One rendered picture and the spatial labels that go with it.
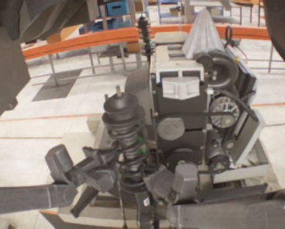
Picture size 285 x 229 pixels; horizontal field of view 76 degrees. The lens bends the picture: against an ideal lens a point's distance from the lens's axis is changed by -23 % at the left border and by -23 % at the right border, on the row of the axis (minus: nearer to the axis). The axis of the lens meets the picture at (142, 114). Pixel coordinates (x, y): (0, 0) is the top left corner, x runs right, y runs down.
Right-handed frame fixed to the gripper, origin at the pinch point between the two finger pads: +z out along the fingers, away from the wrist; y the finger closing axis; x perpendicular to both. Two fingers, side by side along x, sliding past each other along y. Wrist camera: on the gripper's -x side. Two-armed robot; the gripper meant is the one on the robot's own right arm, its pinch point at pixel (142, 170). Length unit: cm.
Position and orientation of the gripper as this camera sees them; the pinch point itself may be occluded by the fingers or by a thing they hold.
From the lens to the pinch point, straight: 71.9
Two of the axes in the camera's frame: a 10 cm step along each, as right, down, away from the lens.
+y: -2.6, -8.1, -5.3
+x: -7.7, 5.1, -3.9
